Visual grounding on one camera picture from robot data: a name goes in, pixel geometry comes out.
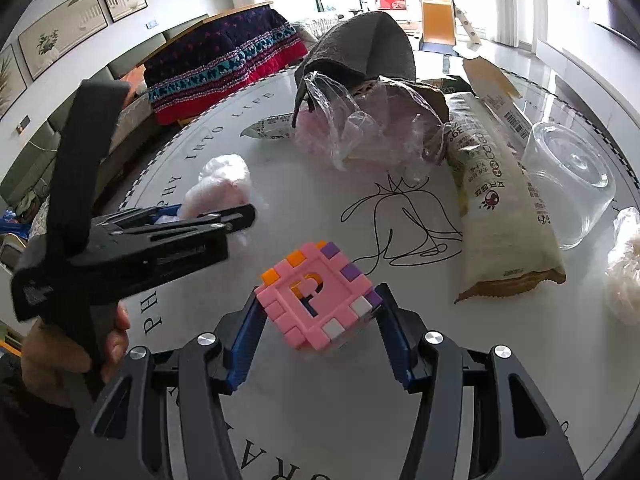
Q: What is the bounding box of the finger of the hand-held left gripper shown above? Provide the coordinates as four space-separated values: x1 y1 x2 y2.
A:
94 203 257 236
92 229 230 302

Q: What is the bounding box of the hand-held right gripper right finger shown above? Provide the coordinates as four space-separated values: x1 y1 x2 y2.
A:
372 282 586 480

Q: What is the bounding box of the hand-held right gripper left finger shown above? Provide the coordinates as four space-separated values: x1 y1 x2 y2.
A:
59 296 273 480

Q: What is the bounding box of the pink-white plastic wrap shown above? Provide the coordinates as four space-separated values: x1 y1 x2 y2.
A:
180 154 269 247

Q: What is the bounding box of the pink foam puzzle cube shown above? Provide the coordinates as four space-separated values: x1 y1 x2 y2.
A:
255 241 384 354

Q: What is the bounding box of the cream snack packet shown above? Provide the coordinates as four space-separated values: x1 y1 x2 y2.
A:
444 92 567 305

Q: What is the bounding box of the clear plastic cup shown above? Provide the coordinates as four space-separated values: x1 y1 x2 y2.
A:
520 121 619 250

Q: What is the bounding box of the person's left hand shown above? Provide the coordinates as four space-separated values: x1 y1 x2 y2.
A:
21 304 131 408

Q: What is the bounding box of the green sofa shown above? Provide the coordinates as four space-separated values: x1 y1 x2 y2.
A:
0 14 211 261

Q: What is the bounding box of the small white food wrapper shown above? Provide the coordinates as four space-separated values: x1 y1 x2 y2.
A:
240 112 297 140

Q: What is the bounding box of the orange cushion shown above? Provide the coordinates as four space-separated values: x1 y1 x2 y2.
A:
122 68 149 93

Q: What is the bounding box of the patterned navy red blanket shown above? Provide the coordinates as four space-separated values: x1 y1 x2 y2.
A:
142 5 309 126

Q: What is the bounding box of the clear plastic bag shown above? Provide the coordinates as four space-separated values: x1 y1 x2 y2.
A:
295 72 454 186

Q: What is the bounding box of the white lace cushion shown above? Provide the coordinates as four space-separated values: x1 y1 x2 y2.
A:
292 14 342 44

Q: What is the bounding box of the dark grey felt bag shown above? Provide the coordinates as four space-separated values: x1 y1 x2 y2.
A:
292 11 419 129

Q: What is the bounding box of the crumpled white plastic wrap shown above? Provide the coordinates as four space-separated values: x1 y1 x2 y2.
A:
605 207 640 329

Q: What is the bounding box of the white cardboard carton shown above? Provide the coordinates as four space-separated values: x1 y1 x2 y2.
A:
462 56 534 142

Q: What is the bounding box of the children's wooden slide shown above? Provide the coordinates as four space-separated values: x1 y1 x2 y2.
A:
417 0 487 56

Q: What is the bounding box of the white low cabinet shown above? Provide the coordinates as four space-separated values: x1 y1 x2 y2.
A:
537 39 640 128

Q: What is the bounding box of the framed plant wall picture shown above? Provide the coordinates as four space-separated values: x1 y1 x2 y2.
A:
0 44 27 120

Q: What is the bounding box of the large framed wall picture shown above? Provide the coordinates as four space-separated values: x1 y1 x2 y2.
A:
17 0 109 81

